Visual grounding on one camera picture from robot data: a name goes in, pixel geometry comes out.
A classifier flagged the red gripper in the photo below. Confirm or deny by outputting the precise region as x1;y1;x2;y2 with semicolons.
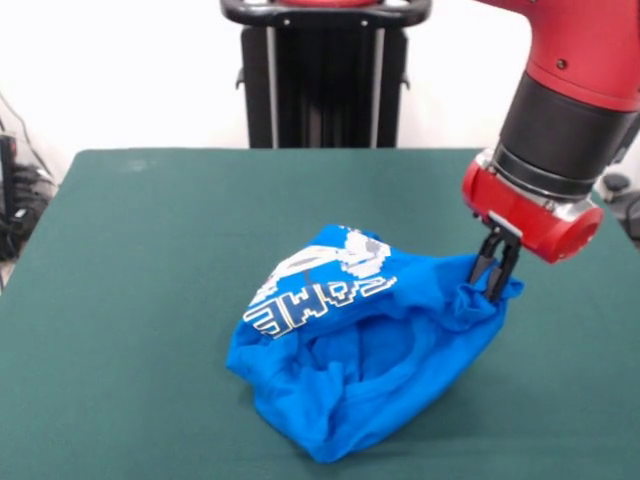
460;148;606;304

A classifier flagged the blue printed shirt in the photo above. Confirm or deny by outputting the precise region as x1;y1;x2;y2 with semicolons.
224;223;526;465

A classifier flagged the black office chair base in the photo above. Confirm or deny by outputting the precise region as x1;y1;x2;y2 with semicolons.
597;172;640;251

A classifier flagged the dark green table cloth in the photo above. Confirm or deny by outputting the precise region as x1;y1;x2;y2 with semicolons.
0;146;640;480

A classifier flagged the black box device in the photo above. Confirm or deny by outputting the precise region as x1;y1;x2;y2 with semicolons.
0;133;19;217

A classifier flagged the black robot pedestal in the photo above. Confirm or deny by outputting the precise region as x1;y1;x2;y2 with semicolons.
219;0;431;149

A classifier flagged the black cable tangle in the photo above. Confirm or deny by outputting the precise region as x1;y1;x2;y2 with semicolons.
0;92;59;262

